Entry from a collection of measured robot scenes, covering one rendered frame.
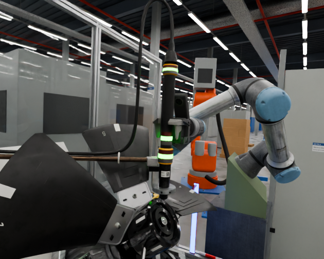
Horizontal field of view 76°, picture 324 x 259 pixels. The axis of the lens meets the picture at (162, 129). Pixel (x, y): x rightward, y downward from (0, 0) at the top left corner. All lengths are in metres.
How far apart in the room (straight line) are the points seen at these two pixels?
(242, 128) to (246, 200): 7.41
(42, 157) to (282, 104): 0.76
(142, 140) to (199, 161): 3.80
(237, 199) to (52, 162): 0.97
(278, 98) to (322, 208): 1.78
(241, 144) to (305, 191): 6.26
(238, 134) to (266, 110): 7.74
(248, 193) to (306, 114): 1.35
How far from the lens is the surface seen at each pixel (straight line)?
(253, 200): 1.20
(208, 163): 4.48
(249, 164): 1.24
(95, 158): 0.60
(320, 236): 2.61
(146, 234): 0.52
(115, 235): 0.55
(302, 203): 2.48
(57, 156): 0.45
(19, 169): 0.44
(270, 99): 0.84
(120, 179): 0.63
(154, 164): 0.60
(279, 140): 1.00
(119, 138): 0.69
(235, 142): 8.61
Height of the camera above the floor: 1.47
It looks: 3 degrees down
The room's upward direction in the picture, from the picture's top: 3 degrees clockwise
